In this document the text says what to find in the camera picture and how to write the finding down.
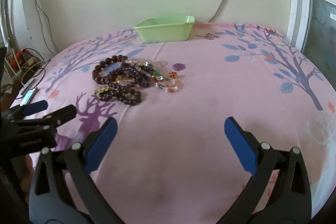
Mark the dark bead bracelet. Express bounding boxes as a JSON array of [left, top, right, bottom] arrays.
[[98, 88, 143, 106]]

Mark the purple bead bracelet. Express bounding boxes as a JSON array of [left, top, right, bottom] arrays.
[[101, 66, 152, 90]]

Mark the large brown bead bracelet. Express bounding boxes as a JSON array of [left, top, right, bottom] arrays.
[[91, 54, 129, 84]]

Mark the clear crystal bracelet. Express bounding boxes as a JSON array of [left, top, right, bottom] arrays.
[[131, 57, 169, 72]]

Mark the colourful gemstone bracelet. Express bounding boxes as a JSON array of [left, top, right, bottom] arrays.
[[146, 66, 184, 94]]

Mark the pink tree-print bedsheet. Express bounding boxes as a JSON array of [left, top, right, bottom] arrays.
[[10, 21, 336, 224]]

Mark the green plastic tray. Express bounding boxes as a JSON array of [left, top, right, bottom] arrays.
[[134, 15, 195, 43]]

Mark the cluttered wire pile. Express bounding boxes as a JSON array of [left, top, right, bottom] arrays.
[[1, 47, 49, 94]]

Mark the black wall cable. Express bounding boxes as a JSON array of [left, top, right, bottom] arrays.
[[23, 0, 57, 55]]

